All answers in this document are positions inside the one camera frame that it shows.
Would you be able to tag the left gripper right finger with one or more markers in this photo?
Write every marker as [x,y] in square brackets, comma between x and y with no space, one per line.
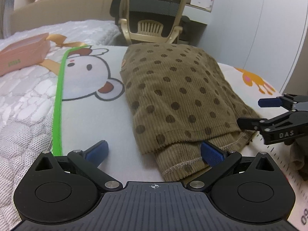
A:
[221,163]

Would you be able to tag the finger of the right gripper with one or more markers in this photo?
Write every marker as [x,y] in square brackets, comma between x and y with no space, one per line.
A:
[245,123]
[271,102]

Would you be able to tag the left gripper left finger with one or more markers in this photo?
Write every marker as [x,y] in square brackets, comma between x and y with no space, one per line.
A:
[86,164]

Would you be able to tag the brown polka dot garment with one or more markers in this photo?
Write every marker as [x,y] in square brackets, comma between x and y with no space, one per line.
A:
[179,98]

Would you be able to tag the white cartoon play mat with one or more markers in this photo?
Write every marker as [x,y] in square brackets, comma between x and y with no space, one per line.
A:
[91,105]

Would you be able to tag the white quilted mattress cover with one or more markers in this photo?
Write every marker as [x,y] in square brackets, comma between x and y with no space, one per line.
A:
[27,101]

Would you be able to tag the pink flat box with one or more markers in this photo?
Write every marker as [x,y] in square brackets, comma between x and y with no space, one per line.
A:
[24,53]

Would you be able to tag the beige mesh office chair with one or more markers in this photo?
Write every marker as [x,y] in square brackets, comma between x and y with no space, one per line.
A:
[152,21]

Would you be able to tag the beige bed headboard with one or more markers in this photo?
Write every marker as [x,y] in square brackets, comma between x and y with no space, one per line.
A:
[49,12]

